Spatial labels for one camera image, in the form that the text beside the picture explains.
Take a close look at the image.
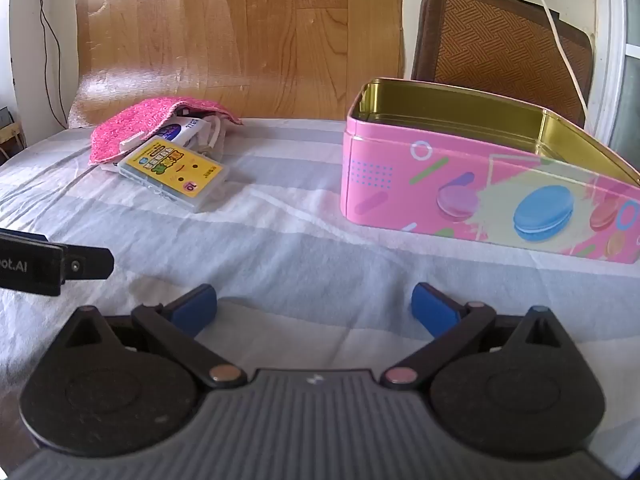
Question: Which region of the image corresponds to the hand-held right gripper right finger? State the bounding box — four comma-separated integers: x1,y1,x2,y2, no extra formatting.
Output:
382,282,576,391

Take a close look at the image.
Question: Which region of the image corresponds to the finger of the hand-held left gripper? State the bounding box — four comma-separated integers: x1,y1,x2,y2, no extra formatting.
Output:
0,228,49,242
62,245,115,281

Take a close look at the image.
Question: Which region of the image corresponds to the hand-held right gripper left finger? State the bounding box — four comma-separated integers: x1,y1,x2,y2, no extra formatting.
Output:
60,284,248,391

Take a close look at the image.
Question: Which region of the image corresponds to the wood pattern vinyl sheet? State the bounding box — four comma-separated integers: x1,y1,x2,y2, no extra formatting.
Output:
67,0,406,131

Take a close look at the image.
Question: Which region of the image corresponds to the striped grey bedsheet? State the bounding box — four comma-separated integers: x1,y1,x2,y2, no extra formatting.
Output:
0,117,640,411

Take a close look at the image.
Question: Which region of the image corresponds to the long white cable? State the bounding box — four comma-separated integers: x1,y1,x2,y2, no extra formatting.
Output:
517,0,591,128

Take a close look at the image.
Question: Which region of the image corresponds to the pink fuzzy cloth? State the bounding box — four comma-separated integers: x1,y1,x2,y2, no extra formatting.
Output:
89,97,244,166

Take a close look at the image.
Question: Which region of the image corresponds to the clear box with yellow label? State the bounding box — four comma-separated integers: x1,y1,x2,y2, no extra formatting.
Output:
117,136,231,213

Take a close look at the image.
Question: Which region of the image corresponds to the small wooden stool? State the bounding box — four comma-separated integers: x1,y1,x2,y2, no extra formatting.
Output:
0,105,26,166

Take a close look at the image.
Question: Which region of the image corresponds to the coiled white cable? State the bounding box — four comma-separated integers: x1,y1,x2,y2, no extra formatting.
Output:
197,116,228,156

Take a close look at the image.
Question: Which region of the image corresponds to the thin black wall cable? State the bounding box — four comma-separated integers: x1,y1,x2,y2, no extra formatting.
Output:
32,0,68,128

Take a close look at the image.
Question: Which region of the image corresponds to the white door frame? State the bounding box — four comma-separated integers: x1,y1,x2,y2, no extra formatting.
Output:
590,0,640,161

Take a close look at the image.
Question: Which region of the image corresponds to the white printed packet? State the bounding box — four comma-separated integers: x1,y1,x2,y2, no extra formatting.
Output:
160,114,211,148

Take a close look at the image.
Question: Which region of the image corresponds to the pink tin box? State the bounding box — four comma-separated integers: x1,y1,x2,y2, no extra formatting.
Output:
341,77,640,264

